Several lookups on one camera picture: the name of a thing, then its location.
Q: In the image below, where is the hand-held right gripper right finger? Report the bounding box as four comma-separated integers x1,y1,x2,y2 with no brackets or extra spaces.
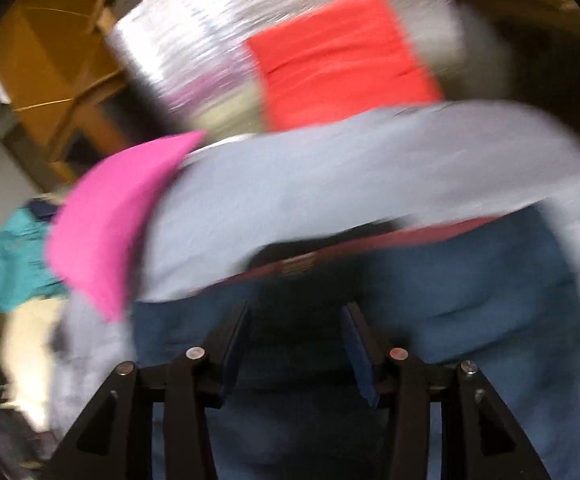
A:
340,301,552,480

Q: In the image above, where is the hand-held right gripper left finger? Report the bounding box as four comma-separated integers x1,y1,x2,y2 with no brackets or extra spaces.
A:
44,300,251,480

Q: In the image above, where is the blue puffer jacket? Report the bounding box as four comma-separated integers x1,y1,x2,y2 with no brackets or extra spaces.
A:
130,205,580,480

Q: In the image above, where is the pink pillow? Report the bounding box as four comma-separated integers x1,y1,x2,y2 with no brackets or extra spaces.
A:
44,130,208,323

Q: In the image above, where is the grey bed sheet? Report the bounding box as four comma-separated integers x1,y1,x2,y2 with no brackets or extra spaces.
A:
50,100,580,480

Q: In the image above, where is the cream cloth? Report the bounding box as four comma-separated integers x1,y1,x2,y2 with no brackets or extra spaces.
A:
0,297,66,413

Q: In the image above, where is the teal cloth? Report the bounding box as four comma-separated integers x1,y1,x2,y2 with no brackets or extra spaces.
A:
0,204,69,314

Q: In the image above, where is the wooden cabinet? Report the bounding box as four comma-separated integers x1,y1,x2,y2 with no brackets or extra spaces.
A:
0,0,147,187

